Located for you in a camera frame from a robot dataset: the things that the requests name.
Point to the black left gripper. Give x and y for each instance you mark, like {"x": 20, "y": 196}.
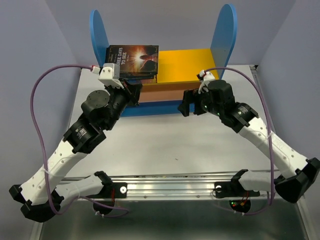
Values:
{"x": 132, "y": 91}

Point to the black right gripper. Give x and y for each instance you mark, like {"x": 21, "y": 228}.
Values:
{"x": 190, "y": 96}

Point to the Edward Tulane orange book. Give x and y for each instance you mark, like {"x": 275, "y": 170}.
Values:
{"x": 122, "y": 75}

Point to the Three Days to See book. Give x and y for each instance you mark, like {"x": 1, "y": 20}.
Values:
{"x": 134, "y": 59}

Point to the Animal Farm book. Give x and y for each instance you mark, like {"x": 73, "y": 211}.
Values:
{"x": 138, "y": 78}

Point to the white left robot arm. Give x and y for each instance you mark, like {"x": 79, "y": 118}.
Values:
{"x": 42, "y": 196}

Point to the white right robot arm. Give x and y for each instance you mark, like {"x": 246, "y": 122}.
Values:
{"x": 297, "y": 172}

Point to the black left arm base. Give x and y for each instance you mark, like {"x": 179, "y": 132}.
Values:
{"x": 109, "y": 190}

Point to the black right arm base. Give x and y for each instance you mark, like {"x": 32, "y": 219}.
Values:
{"x": 232, "y": 193}

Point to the blue yellow wooden bookshelf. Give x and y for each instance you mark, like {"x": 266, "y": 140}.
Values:
{"x": 178, "y": 68}

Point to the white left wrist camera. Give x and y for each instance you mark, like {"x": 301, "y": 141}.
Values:
{"x": 110, "y": 76}

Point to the aluminium mounting rail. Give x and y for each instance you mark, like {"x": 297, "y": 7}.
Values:
{"x": 164, "y": 187}

